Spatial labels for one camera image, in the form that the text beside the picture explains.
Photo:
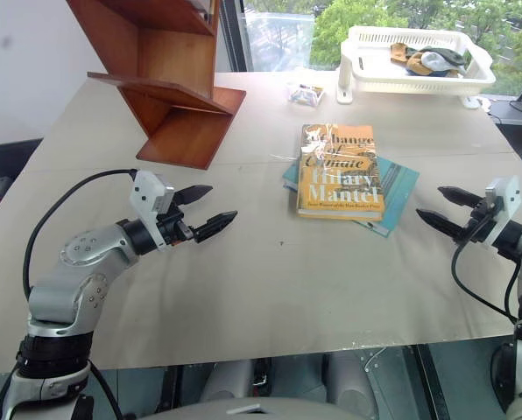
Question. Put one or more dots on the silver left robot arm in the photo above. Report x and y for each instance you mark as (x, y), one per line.
(68, 297)

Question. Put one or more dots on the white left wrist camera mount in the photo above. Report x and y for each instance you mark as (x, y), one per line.
(145, 197)

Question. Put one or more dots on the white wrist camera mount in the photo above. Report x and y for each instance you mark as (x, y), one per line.
(504, 205)
(145, 197)

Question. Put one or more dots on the small clear plastic bag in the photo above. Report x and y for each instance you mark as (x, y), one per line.
(305, 93)

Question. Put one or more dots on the grey green sock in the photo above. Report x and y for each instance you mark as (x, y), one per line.
(449, 54)

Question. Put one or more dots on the brown wooden bookshelf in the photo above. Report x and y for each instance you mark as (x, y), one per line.
(173, 57)

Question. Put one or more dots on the white sock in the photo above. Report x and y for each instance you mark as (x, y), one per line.
(436, 62)

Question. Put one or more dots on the orange Hilary Mantel book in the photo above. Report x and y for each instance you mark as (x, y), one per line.
(340, 192)

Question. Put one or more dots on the grey robot torso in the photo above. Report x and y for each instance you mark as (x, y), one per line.
(287, 380)

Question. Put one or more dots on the white plastic basket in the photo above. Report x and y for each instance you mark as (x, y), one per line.
(375, 65)

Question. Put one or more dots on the dark black case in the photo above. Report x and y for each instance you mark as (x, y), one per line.
(7, 175)

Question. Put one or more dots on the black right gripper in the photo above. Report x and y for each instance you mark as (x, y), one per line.
(480, 225)

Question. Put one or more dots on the black window frame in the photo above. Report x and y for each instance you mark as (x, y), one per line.
(234, 35)

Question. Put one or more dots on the black side desk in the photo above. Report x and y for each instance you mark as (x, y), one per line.
(521, 135)

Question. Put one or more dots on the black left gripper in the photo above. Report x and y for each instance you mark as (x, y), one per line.
(173, 227)

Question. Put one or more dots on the teal book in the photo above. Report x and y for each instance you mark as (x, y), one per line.
(399, 188)

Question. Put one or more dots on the mustard yellow cloth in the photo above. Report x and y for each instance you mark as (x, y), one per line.
(403, 54)

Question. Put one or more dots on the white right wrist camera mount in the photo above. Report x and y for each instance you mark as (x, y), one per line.
(504, 205)

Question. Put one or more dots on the black table frame bar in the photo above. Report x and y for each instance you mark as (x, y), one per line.
(432, 380)

